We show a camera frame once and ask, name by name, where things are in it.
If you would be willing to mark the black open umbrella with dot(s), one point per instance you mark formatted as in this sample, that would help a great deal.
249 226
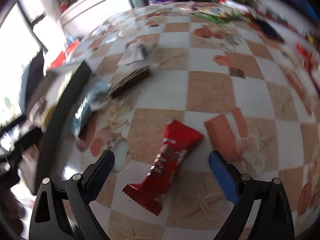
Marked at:
30 80

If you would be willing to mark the white tray box dark rim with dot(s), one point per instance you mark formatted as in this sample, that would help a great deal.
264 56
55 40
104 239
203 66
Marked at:
58 95

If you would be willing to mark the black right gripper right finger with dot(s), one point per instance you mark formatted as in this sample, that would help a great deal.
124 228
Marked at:
273 220

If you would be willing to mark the clear vacuum meat stick packet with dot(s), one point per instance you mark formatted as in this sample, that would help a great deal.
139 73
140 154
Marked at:
129 81

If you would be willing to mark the black smartphone red case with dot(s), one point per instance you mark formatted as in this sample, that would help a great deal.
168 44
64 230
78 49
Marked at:
268 31

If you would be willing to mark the pile of green snack bags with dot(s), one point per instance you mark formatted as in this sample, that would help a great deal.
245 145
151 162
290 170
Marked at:
219 13

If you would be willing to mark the light blue snack packet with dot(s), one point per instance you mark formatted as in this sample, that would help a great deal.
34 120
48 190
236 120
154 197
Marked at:
95 100

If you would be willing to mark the clear wrapped dark snack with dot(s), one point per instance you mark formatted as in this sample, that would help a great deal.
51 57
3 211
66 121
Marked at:
134 52

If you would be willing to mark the checkered printed tablecloth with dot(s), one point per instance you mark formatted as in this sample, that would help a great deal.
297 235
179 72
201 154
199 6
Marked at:
199 70

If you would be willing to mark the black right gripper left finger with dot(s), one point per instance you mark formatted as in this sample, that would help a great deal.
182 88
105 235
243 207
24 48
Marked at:
49 219

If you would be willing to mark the red long snack packet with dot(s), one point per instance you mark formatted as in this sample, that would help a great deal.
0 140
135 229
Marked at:
179 140

